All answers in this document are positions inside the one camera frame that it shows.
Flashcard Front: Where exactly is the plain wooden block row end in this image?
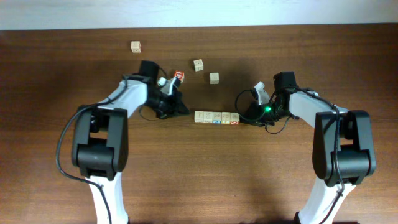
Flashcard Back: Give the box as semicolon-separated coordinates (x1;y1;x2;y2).
194;111;204;123

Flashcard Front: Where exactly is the red I wooden block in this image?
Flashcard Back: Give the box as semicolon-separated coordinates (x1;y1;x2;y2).
230;113;240;124

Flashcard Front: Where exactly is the ice cream wooden block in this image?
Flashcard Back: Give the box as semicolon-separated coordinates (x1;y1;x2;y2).
203;111;213;123

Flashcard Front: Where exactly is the yellow J wooden block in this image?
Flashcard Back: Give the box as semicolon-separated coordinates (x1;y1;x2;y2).
221;112;231;124

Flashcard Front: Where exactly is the blue K wooden block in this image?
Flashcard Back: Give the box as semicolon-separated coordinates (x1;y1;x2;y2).
213;111;222;124

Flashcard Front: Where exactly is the green N wooden block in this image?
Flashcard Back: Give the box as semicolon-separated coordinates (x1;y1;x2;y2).
210;73;220;85

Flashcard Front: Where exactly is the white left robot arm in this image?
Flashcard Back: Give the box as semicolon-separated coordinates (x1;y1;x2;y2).
72;60;189;223

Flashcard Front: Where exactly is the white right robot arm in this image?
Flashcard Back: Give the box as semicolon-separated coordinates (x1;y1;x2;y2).
239;72;376;224

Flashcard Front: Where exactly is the red U wooden block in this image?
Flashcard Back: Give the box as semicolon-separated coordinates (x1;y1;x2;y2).
174;70;185;83

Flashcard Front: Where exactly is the green R wooden block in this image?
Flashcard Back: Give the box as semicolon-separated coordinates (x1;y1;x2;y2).
193;59;204;72

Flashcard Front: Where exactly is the plain wooden block far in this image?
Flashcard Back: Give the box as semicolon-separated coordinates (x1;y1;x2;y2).
131;41;142;54

